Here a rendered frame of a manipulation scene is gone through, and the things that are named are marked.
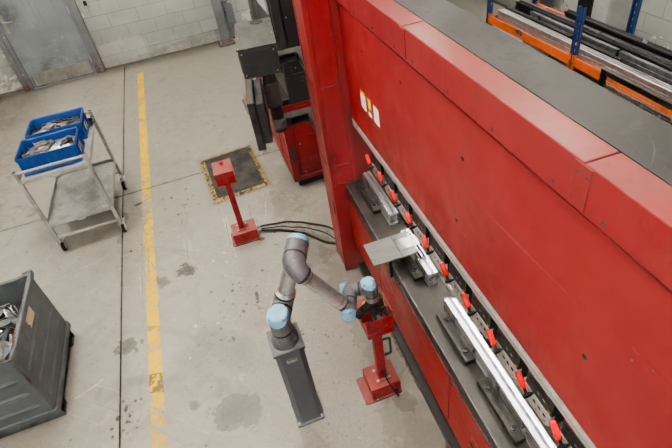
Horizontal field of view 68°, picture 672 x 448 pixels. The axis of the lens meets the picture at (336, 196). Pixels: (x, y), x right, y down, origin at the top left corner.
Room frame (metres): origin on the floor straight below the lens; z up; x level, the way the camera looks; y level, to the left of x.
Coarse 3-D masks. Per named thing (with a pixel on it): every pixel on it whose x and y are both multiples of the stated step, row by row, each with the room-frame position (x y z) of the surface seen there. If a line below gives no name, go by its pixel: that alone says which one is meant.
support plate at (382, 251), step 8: (384, 240) 2.08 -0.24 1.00; (392, 240) 2.07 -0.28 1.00; (368, 248) 2.04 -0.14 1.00; (376, 248) 2.03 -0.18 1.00; (384, 248) 2.02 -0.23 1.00; (392, 248) 2.01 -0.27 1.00; (408, 248) 1.99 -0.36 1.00; (376, 256) 1.97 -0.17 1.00; (384, 256) 1.96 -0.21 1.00; (392, 256) 1.95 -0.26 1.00; (400, 256) 1.94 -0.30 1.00; (376, 264) 1.91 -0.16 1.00
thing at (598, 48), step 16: (512, 16) 3.95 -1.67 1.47; (528, 16) 3.95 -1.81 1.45; (544, 16) 3.84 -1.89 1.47; (560, 16) 3.84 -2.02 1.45; (528, 32) 3.73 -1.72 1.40; (544, 32) 3.55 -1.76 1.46; (560, 32) 3.54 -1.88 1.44; (592, 32) 3.40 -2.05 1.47; (608, 32) 3.40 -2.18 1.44; (624, 32) 3.29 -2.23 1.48; (560, 48) 3.36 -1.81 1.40; (592, 48) 3.20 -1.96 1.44; (608, 48) 3.13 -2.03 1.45; (624, 48) 3.06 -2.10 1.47; (640, 48) 3.07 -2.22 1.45; (656, 48) 2.97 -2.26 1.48; (592, 64) 3.04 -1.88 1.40; (608, 64) 2.91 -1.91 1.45; (624, 64) 2.84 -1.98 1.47; (640, 64) 2.85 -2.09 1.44; (656, 64) 2.79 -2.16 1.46; (640, 80) 2.65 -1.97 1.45; (656, 80) 2.59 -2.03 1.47
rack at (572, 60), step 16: (640, 0) 3.28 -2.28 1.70; (496, 16) 4.25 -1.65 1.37; (576, 16) 3.22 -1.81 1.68; (512, 32) 3.89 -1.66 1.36; (576, 32) 3.20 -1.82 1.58; (544, 48) 3.49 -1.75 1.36; (576, 48) 3.17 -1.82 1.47; (576, 64) 3.14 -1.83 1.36; (608, 80) 2.85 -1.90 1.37; (640, 96) 2.59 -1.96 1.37
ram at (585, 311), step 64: (384, 64) 2.20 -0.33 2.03; (384, 128) 2.27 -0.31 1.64; (448, 128) 1.58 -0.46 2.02; (448, 192) 1.57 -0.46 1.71; (512, 192) 1.17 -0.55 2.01; (448, 256) 1.56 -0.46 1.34; (512, 256) 1.13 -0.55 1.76; (576, 256) 0.87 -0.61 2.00; (512, 320) 1.08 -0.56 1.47; (576, 320) 0.82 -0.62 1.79; (640, 320) 0.66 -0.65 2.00; (576, 384) 0.76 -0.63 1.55; (640, 384) 0.60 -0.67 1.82
